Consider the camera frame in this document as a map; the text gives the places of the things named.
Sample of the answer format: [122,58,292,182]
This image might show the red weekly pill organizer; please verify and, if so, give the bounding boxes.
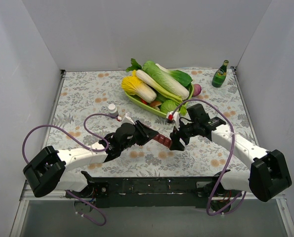
[153,134,172,148]

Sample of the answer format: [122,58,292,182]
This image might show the white pill bottle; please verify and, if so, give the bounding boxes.
[108,104,119,117]

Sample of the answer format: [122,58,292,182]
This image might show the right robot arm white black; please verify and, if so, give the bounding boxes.
[167,104,292,202]

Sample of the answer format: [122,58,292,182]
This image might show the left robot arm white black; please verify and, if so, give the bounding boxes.
[23,120,159,198]

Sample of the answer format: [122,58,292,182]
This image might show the green plastic tray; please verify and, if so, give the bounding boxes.
[124,82,195,120]

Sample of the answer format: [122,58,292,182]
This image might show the small round green cabbage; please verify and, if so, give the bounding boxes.
[160,99,178,115]

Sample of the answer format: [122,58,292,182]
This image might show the brown mushroom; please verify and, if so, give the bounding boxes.
[149,100,162,110]

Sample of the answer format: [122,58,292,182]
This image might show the purple red onion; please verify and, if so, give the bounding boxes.
[192,84,202,97]

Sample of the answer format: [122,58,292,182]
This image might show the yellow napa cabbage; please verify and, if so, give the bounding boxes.
[121,76,157,103]

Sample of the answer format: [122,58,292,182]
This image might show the green napa cabbage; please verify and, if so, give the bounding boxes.
[142,61,189,100]

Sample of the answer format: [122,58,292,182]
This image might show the green bok choy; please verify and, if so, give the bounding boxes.
[156,63,192,87]

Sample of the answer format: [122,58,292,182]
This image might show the green glass bottle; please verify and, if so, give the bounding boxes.
[211,60,229,88]

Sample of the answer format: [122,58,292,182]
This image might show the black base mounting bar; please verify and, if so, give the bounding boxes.
[65,172,246,208]

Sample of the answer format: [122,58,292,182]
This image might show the white celery stalk bunch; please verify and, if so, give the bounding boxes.
[125,58,194,118]

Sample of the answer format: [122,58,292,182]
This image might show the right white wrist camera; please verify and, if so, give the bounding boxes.
[166,111,180,129]

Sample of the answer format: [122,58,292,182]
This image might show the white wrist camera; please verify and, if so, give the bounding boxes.
[122,112,135,125]
[166,111,180,129]

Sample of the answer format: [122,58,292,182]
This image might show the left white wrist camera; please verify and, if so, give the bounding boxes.
[122,112,135,125]

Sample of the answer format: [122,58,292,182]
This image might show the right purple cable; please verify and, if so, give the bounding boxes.
[172,99,246,217]

